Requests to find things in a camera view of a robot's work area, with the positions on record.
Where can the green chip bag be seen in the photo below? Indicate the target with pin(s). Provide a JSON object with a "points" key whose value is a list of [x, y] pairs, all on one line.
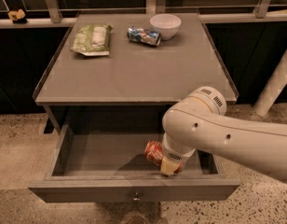
{"points": [[92, 40]]}

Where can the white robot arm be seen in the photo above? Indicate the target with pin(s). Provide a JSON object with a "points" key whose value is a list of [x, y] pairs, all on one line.
{"points": [[199, 122]]}

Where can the red coke can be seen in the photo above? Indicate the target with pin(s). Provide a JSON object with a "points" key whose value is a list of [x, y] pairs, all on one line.
{"points": [[153, 152]]}

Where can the blue crushed soda can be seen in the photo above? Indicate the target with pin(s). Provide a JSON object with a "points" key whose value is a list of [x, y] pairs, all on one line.
{"points": [[145, 36]]}

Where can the white ceramic bowl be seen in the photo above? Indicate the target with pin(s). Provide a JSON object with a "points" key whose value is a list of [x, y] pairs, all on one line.
{"points": [[167, 24]]}

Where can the open grey top drawer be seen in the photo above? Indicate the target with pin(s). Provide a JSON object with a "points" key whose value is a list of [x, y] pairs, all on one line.
{"points": [[93, 165]]}

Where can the grey cabinet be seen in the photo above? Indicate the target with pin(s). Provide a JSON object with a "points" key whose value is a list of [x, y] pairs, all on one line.
{"points": [[133, 73]]}

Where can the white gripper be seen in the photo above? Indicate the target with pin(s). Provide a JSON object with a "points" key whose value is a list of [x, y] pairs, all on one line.
{"points": [[178, 157]]}

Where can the metal drawer knob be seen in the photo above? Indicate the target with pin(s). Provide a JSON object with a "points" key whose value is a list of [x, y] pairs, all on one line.
{"points": [[136, 196]]}

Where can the small yellow object on ledge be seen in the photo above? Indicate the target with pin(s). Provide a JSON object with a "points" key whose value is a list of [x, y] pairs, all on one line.
{"points": [[17, 16]]}

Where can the metal window railing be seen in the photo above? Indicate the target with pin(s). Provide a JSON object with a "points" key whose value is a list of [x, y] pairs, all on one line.
{"points": [[64, 13]]}

